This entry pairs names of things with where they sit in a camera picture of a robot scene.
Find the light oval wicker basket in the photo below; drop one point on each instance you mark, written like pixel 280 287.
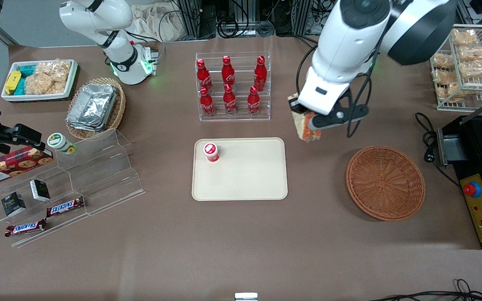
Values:
pixel 117 113

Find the Snickers chocolate bar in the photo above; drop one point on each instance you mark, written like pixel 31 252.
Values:
pixel 25 228
pixel 65 207

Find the clear acrylic stepped stand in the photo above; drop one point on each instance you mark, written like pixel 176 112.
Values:
pixel 107 175
pixel 57 228

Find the red cola bottle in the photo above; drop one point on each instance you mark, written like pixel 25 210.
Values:
pixel 207 102
pixel 253 102
pixel 228 71
pixel 203 75
pixel 260 73
pixel 229 100

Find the yellow snack packet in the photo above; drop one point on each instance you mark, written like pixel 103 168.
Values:
pixel 13 81

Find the red emergency stop button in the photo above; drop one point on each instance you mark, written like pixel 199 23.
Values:
pixel 472 189

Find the cream plastic tray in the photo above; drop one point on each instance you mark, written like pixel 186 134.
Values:
pixel 245 175

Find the white plastic bin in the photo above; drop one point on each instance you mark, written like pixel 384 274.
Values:
pixel 11 97

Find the clear acrylic bottle rack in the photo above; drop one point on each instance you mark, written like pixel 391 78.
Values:
pixel 241 62

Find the beige cloth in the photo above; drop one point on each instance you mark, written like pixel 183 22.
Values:
pixel 161 23

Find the black box white label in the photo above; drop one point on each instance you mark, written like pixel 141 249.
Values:
pixel 40 190

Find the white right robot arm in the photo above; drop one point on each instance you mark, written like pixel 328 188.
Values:
pixel 119 62

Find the clear bag of crackers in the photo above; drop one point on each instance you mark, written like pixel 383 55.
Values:
pixel 465 37
pixel 442 61
pixel 57 71
pixel 477 70
pixel 445 77
pixel 475 53
pixel 458 92
pixel 40 85

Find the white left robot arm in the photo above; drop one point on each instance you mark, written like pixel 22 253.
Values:
pixel 349 42

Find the teal snack packet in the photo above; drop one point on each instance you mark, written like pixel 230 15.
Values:
pixel 21 85
pixel 27 70

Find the black box gold print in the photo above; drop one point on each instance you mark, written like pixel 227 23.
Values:
pixel 14 205

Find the black sealing machine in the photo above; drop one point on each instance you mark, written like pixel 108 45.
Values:
pixel 475 142

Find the red yogurt cup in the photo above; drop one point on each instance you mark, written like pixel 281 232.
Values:
pixel 211 151

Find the red plaid cookie box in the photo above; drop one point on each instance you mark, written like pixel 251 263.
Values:
pixel 13 165

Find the small white box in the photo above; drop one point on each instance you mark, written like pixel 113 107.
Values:
pixel 246 297

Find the triangle sandwich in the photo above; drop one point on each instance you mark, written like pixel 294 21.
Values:
pixel 308 131

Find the silver foil container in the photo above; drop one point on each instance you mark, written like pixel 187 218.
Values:
pixel 82 126
pixel 94 102

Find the green-lid white bottle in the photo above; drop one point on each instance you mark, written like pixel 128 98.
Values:
pixel 60 142

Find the brown round wicker basket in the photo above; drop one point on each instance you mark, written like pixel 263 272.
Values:
pixel 385 184

